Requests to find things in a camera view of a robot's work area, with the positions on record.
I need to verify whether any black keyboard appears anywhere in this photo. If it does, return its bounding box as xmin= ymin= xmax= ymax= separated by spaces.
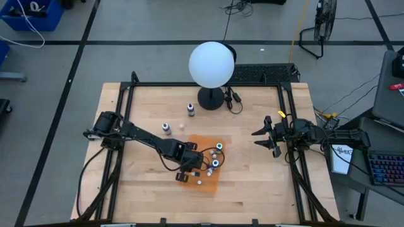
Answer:
xmin=232 ymin=62 xmax=300 ymax=84

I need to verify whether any blue plastic crate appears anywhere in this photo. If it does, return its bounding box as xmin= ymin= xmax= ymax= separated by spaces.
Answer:
xmin=0 ymin=0 xmax=64 ymax=32

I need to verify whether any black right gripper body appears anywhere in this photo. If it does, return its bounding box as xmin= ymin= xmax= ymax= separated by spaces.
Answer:
xmin=266 ymin=115 xmax=290 ymax=158

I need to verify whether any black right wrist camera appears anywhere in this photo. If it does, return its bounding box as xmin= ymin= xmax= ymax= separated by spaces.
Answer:
xmin=273 ymin=122 xmax=288 ymax=141

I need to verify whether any grey desk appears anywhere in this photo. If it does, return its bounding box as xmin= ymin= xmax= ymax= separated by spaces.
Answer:
xmin=372 ymin=49 xmax=404 ymax=129

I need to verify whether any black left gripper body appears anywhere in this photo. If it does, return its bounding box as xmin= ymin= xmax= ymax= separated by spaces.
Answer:
xmin=172 ymin=142 xmax=199 ymax=183

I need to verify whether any yellow hanging cable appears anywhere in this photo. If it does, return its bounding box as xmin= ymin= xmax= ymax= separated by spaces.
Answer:
xmin=288 ymin=0 xmax=309 ymax=63

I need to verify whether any orange translucent plastic bin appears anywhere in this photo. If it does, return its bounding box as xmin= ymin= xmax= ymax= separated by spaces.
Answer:
xmin=177 ymin=134 xmax=227 ymax=197

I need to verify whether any white globe table lamp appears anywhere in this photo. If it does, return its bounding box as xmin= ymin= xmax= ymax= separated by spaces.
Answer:
xmin=188 ymin=40 xmax=237 ymax=111

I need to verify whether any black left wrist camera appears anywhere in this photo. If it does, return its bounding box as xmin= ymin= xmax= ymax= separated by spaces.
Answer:
xmin=188 ymin=152 xmax=205 ymax=173

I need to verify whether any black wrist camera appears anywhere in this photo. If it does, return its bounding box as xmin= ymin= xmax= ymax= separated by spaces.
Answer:
xmin=273 ymin=122 xmax=288 ymax=141
xmin=188 ymin=152 xmax=205 ymax=173

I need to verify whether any black aluminium table frame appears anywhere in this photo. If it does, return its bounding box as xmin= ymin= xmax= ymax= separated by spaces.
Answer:
xmin=75 ymin=71 xmax=341 ymax=225

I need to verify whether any backlit computer keyboard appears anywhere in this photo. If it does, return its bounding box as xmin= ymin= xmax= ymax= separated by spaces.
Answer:
xmin=367 ymin=150 xmax=404 ymax=187

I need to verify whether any white paper sheet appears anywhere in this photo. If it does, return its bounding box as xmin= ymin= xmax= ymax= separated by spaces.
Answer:
xmin=329 ymin=144 xmax=355 ymax=175

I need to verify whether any black floor fan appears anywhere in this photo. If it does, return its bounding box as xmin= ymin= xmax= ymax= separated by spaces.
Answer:
xmin=298 ymin=0 xmax=338 ymax=60

